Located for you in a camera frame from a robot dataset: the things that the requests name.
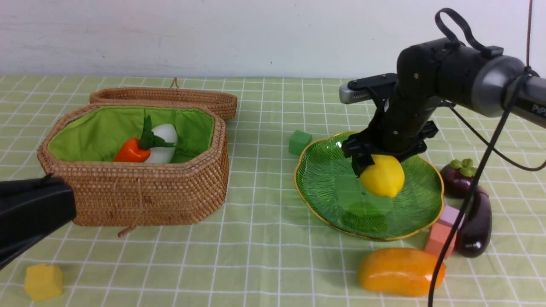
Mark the dark purple toy mangosteen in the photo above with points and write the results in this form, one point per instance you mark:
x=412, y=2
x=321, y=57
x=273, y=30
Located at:
x=458, y=177

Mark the green checkered tablecloth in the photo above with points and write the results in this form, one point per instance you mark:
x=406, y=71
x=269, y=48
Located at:
x=263, y=248

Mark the salmon pink foam cube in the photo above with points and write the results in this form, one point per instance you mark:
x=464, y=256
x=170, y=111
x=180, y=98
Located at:
x=438, y=235

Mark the green leaf-shaped glass plate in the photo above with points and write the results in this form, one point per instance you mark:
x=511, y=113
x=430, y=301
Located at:
x=326, y=183

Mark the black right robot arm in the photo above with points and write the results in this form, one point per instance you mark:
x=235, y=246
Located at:
x=431, y=75

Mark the lilac foam cube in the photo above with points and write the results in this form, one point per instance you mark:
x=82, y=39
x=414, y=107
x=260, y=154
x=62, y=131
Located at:
x=448, y=216

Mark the orange toy carrot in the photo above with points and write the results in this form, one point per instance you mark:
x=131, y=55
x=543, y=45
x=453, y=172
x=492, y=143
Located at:
x=137, y=150

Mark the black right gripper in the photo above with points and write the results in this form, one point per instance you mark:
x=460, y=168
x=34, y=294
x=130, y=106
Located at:
x=399, y=128

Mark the woven wicker basket lid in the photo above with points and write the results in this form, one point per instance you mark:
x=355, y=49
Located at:
x=222, y=104

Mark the yellow foam cube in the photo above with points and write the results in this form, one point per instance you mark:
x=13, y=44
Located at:
x=43, y=282

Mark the white toy radish with leaf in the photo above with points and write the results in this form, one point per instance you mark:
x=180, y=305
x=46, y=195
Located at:
x=163, y=153

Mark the yellow toy lemon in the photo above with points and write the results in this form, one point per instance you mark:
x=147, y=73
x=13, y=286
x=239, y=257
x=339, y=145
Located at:
x=385, y=178

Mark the woven wicker basket green lining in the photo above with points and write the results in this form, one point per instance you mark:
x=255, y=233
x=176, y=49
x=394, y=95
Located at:
x=82, y=146

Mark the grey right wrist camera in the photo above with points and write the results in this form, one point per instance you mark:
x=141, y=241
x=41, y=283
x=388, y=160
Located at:
x=377, y=88

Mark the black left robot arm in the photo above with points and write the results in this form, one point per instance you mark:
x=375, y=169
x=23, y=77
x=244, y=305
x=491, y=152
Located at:
x=30, y=210

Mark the green foam cube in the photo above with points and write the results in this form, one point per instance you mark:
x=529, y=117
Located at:
x=298, y=141

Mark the orange toy mango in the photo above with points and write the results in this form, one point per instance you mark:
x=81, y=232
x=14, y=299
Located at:
x=397, y=271

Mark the dark purple toy eggplant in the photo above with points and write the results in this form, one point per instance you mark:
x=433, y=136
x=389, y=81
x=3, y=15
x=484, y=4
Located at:
x=474, y=234

